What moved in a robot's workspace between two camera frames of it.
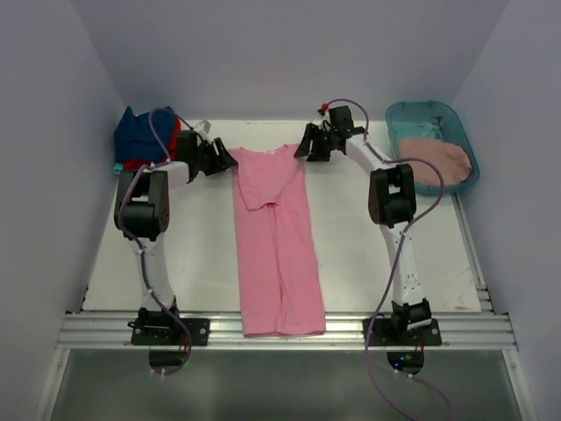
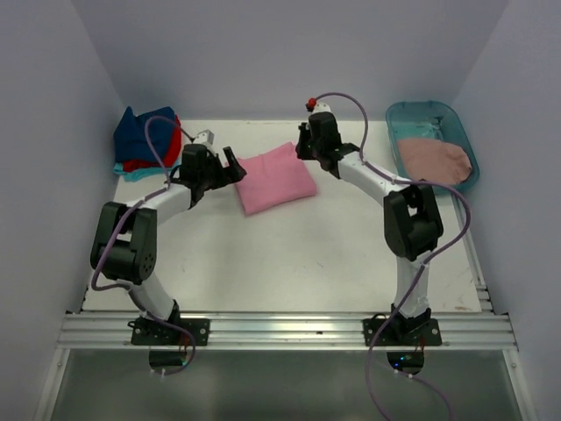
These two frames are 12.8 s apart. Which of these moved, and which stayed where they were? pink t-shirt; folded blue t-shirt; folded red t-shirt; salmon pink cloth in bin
Moved: pink t-shirt
Stayed: folded blue t-shirt; salmon pink cloth in bin; folded red t-shirt
